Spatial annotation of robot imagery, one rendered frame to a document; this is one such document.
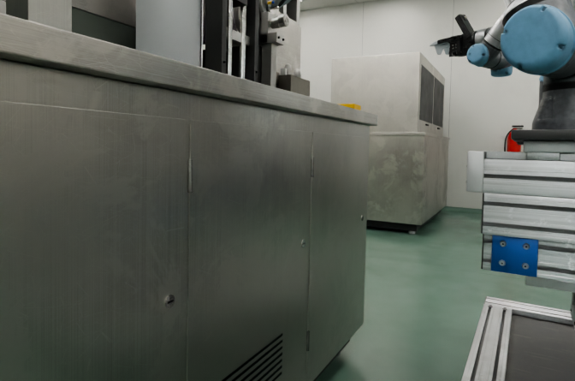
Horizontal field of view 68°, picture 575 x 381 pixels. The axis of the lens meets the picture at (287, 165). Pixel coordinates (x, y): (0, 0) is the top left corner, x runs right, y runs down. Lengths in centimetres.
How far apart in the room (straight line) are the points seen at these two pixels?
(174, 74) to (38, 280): 33
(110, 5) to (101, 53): 86
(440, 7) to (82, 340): 579
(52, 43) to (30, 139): 11
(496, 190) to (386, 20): 530
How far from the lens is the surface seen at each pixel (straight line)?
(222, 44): 105
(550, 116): 104
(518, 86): 579
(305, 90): 163
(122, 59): 61
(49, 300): 60
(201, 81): 72
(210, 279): 82
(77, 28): 136
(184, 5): 125
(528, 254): 107
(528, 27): 92
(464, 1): 607
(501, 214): 102
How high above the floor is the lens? 77
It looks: 2 degrees down
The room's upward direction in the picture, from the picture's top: 1 degrees clockwise
